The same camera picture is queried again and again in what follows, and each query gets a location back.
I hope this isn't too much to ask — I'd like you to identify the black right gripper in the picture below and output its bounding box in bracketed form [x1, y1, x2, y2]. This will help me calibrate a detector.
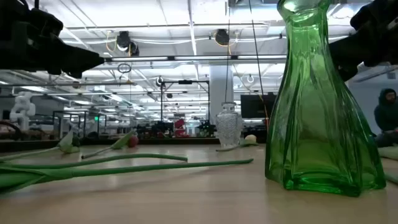
[328, 0, 398, 82]

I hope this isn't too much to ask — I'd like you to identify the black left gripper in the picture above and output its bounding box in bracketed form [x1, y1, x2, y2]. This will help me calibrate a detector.
[0, 0, 106, 80]

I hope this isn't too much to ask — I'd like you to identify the green glass vase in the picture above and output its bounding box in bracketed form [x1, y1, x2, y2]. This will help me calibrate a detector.
[264, 0, 387, 198]

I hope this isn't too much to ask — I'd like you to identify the red artificial tulip thick stem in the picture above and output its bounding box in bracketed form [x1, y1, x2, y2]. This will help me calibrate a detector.
[0, 158, 254, 195]

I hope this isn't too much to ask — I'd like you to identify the yellow artificial tulip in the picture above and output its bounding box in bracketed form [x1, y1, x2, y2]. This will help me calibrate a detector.
[0, 153, 188, 171]

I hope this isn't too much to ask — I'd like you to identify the pale cream artificial tulip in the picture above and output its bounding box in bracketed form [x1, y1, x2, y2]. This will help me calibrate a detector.
[216, 134, 259, 152]

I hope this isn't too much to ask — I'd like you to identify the clear textured glass vase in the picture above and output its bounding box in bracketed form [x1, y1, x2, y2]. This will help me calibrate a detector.
[215, 101, 243, 149]

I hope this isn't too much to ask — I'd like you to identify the overhead light bar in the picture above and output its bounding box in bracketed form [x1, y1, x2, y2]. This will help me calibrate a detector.
[104, 55, 287, 62]

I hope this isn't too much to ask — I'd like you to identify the person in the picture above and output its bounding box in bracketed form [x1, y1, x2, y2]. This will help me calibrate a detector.
[374, 88, 398, 147]

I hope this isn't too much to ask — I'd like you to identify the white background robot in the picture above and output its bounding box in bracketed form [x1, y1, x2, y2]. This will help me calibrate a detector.
[9, 91, 37, 131]

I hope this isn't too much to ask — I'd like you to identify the black monitor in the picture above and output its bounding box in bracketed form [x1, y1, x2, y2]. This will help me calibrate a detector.
[240, 94, 277, 119]

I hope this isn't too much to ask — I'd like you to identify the red background object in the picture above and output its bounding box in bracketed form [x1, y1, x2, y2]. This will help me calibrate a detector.
[174, 118, 189, 138]

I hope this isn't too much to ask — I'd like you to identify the white building column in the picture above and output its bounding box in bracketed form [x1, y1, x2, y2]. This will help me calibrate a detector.
[209, 64, 234, 125]

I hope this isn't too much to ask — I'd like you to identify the black ceiling cable reel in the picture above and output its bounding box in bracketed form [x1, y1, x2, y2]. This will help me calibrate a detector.
[116, 30, 140, 57]
[214, 29, 230, 47]

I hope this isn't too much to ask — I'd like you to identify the black hanging cable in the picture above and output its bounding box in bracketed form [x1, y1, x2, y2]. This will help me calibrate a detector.
[248, 0, 269, 125]

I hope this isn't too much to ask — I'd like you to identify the black table frame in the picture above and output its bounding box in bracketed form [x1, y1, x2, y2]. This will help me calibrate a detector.
[0, 138, 268, 154]

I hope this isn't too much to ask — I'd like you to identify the black background frame rig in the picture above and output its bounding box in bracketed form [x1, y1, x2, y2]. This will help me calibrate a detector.
[160, 80, 211, 123]

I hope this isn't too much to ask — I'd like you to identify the thin black vertical cable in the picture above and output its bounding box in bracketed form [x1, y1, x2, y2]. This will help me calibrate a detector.
[224, 0, 231, 103]

